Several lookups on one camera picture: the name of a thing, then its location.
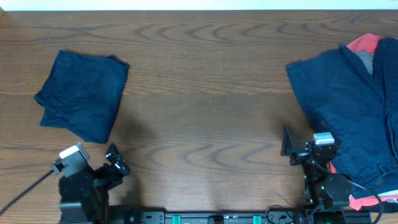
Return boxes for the navy blue shorts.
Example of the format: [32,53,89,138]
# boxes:
[34,50,129,144]

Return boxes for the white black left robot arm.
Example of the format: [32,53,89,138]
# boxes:
[58,164,129,223]

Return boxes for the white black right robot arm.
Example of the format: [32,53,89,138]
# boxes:
[108,128,352,224]

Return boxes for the navy blue clothes pile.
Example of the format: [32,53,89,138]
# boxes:
[285,37,397,194]

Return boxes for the grey garment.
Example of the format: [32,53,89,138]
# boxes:
[355,50,374,76]

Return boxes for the red garment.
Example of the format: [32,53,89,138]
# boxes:
[321,34,397,204]

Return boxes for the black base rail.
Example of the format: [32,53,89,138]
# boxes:
[107,203,373,224]

